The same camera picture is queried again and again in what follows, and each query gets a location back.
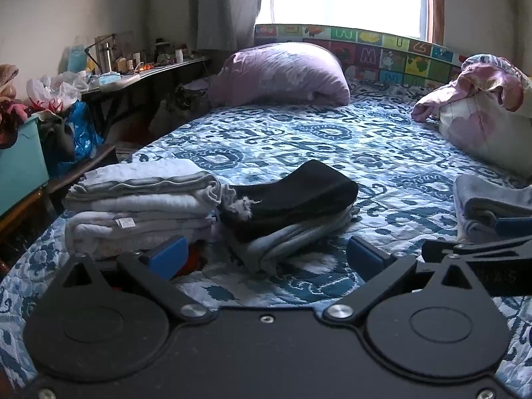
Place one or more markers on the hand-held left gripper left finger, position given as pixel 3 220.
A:
pixel 166 254

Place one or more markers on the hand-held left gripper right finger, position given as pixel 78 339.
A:
pixel 368 255

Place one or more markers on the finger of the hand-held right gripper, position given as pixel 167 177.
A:
pixel 515 226
pixel 440 250

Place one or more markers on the light grey garment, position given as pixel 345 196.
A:
pixel 469 191

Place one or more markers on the black garment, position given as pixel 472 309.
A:
pixel 299 191

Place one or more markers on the brown clothes pile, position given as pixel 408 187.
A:
pixel 10 104

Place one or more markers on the orange cloth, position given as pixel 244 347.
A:
pixel 194 259

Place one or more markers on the white folded garment with tag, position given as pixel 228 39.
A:
pixel 124 232

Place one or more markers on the light blue folded garment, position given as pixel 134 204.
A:
pixel 286 243

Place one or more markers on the blue patterned bed quilt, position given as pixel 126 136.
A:
pixel 332 153

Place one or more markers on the dark wooden bench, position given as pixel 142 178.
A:
pixel 79 170

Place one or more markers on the blue plastic bag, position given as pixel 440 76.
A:
pixel 85 133

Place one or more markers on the dark patterned bag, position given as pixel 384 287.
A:
pixel 178 106

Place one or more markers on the pink floral duvet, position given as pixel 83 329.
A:
pixel 486 79

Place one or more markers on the teal storage box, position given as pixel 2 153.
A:
pixel 20 166

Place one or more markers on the black desk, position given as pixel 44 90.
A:
pixel 166 68

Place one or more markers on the white bottle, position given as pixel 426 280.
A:
pixel 179 55

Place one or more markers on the white plastic bag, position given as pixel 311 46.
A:
pixel 54 89

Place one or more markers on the colourful alphabet play mat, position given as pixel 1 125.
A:
pixel 374 56

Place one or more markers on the purple pillow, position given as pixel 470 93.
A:
pixel 282 75

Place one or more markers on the dark jar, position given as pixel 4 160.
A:
pixel 163 50

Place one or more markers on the desk lamp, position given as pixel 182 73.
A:
pixel 104 52

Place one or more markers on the blue packet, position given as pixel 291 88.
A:
pixel 76 58

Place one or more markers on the grey curtain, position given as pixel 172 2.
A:
pixel 224 8

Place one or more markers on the wooden window frame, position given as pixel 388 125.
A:
pixel 436 4

